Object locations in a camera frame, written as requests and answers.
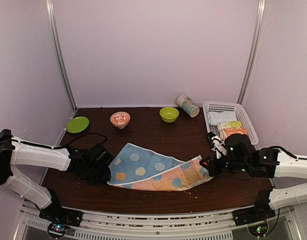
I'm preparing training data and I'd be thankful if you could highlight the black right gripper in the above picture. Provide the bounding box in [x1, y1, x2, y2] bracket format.
[200, 153, 250, 178]

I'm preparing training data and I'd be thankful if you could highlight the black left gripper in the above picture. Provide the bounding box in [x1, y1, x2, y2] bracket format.
[84, 163, 112, 186]

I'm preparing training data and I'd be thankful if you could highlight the orange bunny towel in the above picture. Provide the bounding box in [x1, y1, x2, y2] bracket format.
[221, 126, 248, 139]

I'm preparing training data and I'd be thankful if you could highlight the blue mickey dotted towel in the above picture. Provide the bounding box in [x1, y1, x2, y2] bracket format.
[107, 143, 213, 192]

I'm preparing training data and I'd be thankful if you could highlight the white perforated plastic basket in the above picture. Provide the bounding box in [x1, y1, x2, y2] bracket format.
[202, 101, 259, 146]

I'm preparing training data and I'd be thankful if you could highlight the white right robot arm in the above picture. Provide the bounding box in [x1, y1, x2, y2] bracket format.
[199, 132, 307, 221]

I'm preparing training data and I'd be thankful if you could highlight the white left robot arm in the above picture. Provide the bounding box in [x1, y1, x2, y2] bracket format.
[0, 129, 113, 222]

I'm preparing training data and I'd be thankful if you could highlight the rolled green yellow towel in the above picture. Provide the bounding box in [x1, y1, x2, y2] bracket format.
[217, 121, 243, 131]

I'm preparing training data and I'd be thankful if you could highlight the green plastic plate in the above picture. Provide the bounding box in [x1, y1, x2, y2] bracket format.
[66, 116, 90, 134]

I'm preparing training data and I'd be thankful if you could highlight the light blue folded towel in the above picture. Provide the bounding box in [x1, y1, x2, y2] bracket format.
[207, 111, 237, 126]

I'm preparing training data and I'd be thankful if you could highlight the red patterned ceramic bowl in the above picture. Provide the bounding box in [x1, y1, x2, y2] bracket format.
[110, 111, 131, 129]

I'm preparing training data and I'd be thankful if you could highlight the right circuit board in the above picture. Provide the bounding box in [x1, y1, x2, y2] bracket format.
[247, 222, 269, 238]

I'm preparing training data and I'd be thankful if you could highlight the circuit board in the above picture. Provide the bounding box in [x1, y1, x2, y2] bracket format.
[247, 222, 269, 238]
[47, 223, 68, 239]

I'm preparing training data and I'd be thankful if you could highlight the left circuit board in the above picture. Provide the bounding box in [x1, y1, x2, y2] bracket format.
[47, 223, 68, 239]

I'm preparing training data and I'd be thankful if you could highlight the tall illustrated ceramic cup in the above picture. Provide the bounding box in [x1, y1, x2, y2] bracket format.
[176, 94, 200, 118]

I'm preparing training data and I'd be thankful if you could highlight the green plastic bowl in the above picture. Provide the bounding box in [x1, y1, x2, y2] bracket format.
[159, 107, 179, 123]

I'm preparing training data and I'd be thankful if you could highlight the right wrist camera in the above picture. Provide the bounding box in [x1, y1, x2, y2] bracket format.
[205, 132, 228, 159]

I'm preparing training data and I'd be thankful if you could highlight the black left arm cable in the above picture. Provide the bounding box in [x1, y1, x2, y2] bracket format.
[0, 132, 108, 153]

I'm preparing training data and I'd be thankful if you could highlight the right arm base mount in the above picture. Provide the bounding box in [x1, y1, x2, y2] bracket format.
[232, 193, 276, 226]

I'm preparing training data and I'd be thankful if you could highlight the front aluminium rail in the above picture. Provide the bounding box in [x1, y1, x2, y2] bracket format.
[13, 197, 302, 240]

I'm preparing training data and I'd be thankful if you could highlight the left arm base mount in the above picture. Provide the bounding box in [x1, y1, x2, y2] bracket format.
[38, 191, 83, 227]

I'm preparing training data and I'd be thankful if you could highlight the right aluminium frame post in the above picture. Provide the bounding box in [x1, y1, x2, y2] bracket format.
[237, 0, 267, 106]

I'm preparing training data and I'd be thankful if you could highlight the aluminium frame post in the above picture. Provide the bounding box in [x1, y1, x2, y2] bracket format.
[45, 0, 78, 112]
[237, 0, 267, 106]

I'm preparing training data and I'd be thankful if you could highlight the left aluminium frame post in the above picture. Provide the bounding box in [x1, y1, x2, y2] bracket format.
[45, 0, 78, 112]

